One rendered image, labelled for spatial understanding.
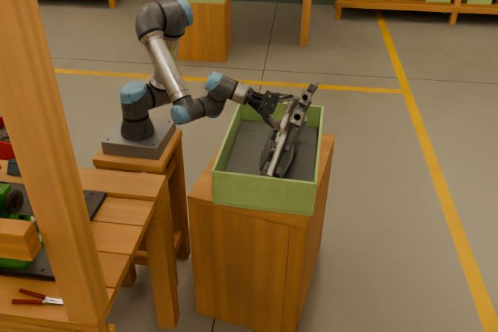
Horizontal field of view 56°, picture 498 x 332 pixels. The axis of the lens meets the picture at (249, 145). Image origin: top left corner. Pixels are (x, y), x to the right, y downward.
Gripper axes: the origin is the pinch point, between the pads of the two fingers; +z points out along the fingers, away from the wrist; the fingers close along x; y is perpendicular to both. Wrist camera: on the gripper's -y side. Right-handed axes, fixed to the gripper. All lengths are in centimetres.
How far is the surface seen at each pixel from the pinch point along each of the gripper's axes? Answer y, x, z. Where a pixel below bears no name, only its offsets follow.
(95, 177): -26, -48, -63
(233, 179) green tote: -13.1, -29.3, -11.5
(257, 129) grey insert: -55, 2, -7
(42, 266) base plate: 8, -81, -60
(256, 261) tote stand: -39, -57, 13
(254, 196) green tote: -15.9, -32.2, -1.0
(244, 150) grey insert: -42.1, -11.8, -10.0
